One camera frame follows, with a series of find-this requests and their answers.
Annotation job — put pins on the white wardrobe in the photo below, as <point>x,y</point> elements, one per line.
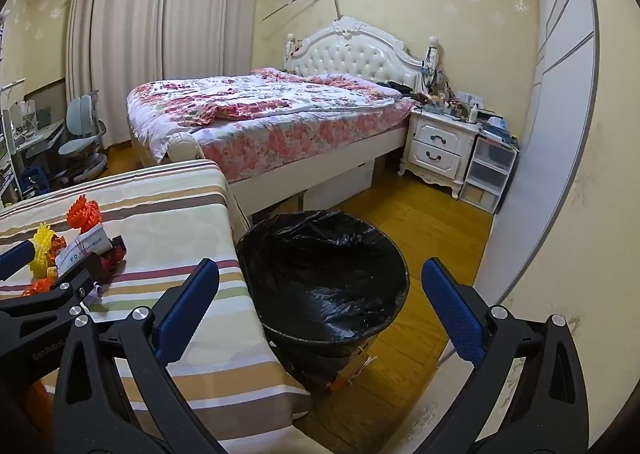
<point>560,133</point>

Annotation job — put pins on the white teal tube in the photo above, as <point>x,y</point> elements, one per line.
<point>94,294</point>

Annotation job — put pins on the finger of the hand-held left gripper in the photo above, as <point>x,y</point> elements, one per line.
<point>75,279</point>
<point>14,258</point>

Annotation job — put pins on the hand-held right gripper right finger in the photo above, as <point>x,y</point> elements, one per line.
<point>450,314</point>

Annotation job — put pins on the white bed with tufted headboard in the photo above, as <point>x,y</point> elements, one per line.
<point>350,53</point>

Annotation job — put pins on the blue stool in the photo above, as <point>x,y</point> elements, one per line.
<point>35,178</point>

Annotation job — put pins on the white storage box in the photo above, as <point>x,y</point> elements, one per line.
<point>345,181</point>

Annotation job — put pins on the dark bin with black bag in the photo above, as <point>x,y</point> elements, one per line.
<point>325,274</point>

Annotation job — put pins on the cream round cushion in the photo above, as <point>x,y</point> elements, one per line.
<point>182,146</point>

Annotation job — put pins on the orange plastic bag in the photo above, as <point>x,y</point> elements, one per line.
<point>82,214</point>

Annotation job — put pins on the light blue desk chair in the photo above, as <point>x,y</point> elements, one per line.
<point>80,113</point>

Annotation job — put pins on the red orange foam net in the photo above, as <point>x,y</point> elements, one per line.
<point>37,288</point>

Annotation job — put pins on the clear plastic drawer unit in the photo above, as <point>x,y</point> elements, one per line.
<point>487,173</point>

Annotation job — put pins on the white desk appliance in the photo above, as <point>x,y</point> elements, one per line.
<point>25,113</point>

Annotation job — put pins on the striped bed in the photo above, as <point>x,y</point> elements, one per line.
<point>175,214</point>

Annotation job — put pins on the beige curtain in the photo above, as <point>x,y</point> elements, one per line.
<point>210,23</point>
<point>120,43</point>

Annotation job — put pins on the white desk lamp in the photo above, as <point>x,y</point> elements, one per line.
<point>12,86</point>

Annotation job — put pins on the grey study desk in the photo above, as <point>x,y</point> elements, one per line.
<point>42,133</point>

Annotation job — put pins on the pile of small household items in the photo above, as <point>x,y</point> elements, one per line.
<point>460,103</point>

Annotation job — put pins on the floral quilt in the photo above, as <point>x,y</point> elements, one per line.
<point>280,98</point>

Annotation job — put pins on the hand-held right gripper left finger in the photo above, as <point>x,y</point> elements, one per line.
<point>192,304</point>

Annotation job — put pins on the white bookshelf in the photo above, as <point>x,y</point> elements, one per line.
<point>7,163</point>

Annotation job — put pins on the white nightstand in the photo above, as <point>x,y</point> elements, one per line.
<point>440,148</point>

